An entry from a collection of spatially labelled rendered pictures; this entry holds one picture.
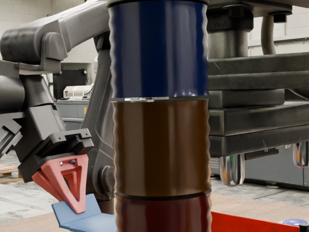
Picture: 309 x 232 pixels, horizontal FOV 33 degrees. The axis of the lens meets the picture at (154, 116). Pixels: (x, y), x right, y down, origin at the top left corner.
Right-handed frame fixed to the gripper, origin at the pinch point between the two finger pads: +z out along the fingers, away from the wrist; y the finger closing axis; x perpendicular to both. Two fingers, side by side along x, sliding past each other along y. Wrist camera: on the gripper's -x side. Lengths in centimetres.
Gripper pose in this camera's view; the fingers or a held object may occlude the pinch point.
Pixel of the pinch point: (77, 208)
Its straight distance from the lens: 71.2
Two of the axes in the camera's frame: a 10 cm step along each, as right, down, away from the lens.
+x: 6.7, -0.9, 7.4
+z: 4.3, 8.6, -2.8
